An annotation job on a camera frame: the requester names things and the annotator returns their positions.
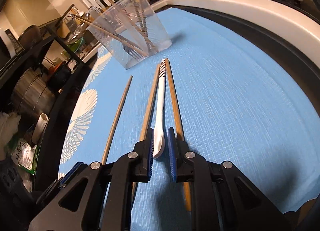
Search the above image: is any white plastic spoon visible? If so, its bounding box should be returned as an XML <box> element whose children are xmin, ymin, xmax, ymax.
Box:
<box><xmin>153</xmin><ymin>59</ymin><xmax>167</xmax><ymax>159</ymax></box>

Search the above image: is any light wooden chopstick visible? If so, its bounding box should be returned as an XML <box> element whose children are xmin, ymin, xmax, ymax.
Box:
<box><xmin>131</xmin><ymin>0</ymin><xmax>155</xmax><ymax>50</ymax></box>
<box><xmin>70</xmin><ymin>14</ymin><xmax>147</xmax><ymax>56</ymax></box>
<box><xmin>131</xmin><ymin>63</ymin><xmax>161</xmax><ymax>206</ymax></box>
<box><xmin>165</xmin><ymin>58</ymin><xmax>191</xmax><ymax>211</ymax></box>
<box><xmin>101</xmin><ymin>75</ymin><xmax>133</xmax><ymax>165</ymax></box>

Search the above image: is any white paper roll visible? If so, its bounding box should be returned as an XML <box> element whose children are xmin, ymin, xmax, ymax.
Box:
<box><xmin>31</xmin><ymin>113</ymin><xmax>49</xmax><ymax>144</ymax></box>

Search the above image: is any stainless steel stock pot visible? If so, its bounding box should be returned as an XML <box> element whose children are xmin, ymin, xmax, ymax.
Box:
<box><xmin>11</xmin><ymin>67</ymin><xmax>55</xmax><ymax>120</ymax></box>

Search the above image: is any black pot orange lid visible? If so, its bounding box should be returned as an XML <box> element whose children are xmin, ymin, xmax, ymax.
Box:
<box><xmin>46</xmin><ymin>61</ymin><xmax>72</xmax><ymax>93</ymax></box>

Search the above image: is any blue patterned table mat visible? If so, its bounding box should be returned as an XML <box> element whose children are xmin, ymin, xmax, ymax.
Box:
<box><xmin>57</xmin><ymin>6</ymin><xmax>320</xmax><ymax>231</ymax></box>

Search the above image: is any black metal shelf rack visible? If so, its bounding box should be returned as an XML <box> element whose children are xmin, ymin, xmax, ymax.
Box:
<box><xmin>1</xmin><ymin>18</ymin><xmax>91</xmax><ymax>191</ymax></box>

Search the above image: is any microwave oven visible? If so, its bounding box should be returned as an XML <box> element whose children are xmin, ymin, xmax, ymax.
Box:
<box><xmin>0</xmin><ymin>28</ymin><xmax>24</xmax><ymax>69</ymax></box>

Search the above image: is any brown bowl on shelf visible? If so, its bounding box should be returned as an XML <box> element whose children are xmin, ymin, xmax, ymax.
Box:
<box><xmin>18</xmin><ymin>25</ymin><xmax>42</xmax><ymax>50</ymax></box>

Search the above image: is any clear plastic utensil holder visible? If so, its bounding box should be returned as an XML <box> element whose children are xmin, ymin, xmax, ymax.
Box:
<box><xmin>88</xmin><ymin>0</ymin><xmax>172</xmax><ymax>69</ymax></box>

